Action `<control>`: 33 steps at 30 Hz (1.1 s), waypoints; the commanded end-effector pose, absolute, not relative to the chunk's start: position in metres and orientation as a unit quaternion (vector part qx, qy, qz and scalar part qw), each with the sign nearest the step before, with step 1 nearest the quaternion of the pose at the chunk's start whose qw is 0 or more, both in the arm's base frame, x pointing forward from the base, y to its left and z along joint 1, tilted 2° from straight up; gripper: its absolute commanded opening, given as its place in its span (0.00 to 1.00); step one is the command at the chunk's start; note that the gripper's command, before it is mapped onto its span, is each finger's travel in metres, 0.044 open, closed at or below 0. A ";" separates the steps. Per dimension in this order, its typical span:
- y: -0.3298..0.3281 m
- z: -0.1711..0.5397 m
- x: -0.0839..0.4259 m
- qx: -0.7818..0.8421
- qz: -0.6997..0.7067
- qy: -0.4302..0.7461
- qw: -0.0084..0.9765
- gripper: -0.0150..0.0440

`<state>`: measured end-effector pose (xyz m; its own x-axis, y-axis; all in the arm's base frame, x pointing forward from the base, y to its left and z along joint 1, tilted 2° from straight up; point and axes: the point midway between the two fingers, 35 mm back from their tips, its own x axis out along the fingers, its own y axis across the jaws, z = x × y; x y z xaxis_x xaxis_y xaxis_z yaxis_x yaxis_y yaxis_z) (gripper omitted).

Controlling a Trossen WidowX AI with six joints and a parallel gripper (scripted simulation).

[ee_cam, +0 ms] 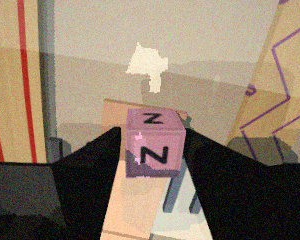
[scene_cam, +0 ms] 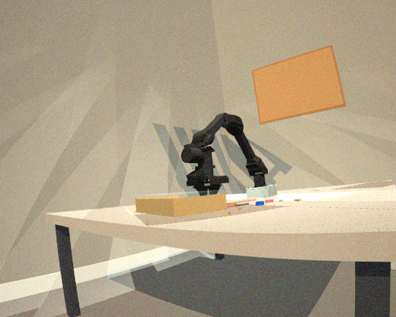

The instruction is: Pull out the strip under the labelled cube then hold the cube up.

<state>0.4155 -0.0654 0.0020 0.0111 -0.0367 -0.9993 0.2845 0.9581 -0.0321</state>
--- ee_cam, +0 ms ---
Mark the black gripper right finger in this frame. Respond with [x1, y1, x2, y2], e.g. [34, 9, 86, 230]
[183, 128, 300, 240]

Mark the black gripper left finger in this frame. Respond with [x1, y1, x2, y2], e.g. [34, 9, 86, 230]
[0, 127, 121, 240]

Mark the pink letter cube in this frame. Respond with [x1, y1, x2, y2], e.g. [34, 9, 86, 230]
[125, 108, 186, 178]

